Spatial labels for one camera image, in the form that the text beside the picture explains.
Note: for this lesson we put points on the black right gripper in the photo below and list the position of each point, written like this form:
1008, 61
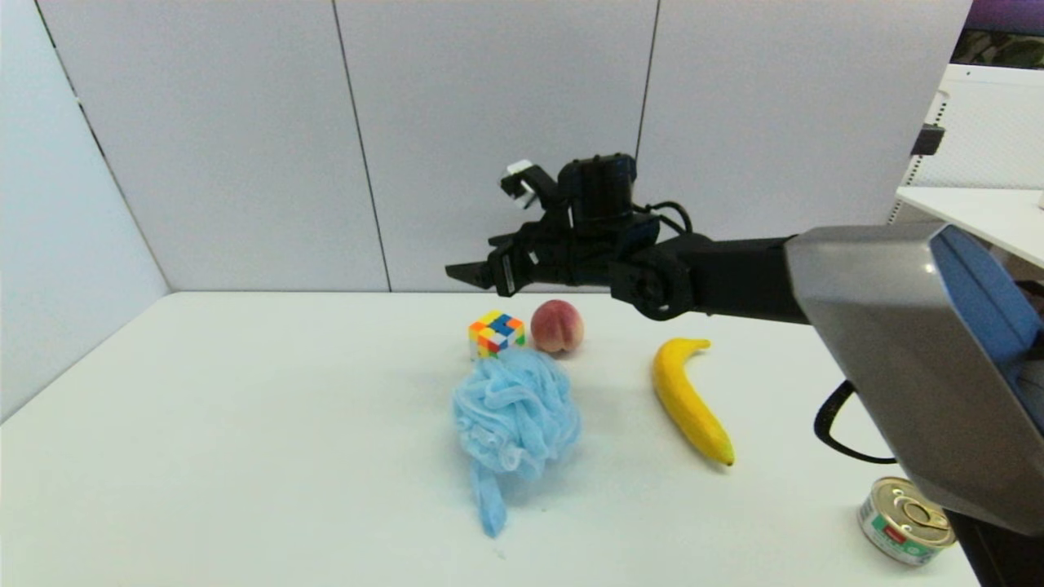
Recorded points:
579, 253

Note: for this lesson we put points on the multicolour rubiks cube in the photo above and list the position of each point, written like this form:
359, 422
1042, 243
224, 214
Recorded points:
494, 333

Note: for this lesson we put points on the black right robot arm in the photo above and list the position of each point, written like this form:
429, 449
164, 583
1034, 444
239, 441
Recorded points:
897, 326

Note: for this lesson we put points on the red peach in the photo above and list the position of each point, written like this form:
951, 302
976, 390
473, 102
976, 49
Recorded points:
556, 325

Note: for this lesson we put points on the light blue bath loofah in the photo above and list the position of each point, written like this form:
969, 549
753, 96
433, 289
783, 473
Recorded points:
514, 416

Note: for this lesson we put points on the yellow banana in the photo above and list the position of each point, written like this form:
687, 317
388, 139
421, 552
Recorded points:
685, 399

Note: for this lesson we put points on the white side table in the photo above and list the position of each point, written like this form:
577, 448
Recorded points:
971, 208

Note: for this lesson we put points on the round tin can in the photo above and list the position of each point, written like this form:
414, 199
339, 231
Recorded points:
897, 526

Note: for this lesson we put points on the white perforated board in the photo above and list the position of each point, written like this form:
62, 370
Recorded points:
991, 122

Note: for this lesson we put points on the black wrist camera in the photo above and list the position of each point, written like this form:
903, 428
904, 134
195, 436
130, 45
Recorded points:
599, 191

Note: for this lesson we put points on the black bracket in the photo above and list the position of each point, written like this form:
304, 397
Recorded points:
928, 139

